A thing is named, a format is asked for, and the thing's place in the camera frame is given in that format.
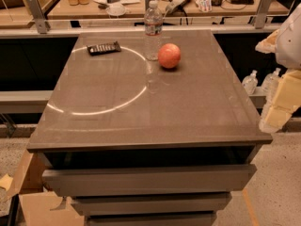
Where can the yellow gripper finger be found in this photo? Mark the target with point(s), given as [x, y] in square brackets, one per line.
[268, 45]
[282, 100]

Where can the red apple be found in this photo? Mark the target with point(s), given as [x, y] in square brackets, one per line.
[169, 55]

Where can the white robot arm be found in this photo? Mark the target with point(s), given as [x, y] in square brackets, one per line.
[288, 43]

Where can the dark rxbar chocolate bar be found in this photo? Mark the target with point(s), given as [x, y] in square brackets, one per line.
[105, 48]

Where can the water bottle on shelf right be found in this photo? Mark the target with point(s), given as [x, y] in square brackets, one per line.
[269, 83]

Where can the water bottle on shelf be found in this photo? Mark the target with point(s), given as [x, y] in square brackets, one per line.
[250, 82]
[269, 83]

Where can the water bottle on shelf left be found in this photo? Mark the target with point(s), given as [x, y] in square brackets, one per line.
[250, 82]

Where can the small patterned box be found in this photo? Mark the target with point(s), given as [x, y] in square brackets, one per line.
[204, 5]

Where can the grey power strip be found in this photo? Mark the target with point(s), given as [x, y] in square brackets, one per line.
[173, 5]

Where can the clear plastic water bottle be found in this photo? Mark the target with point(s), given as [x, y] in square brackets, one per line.
[153, 24]

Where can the white bowl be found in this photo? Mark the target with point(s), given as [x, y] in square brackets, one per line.
[116, 10]

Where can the grey drawer cabinet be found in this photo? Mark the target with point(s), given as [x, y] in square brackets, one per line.
[133, 144]

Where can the wooden background desk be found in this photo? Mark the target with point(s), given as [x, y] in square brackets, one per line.
[64, 11]

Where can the cardboard box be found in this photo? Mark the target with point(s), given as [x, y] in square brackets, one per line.
[40, 206]

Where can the right metal bracket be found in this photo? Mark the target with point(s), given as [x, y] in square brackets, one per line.
[261, 14]

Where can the metal bracket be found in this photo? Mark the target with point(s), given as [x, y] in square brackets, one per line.
[38, 16]
[261, 14]

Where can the left metal bracket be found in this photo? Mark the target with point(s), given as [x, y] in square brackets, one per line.
[38, 16]

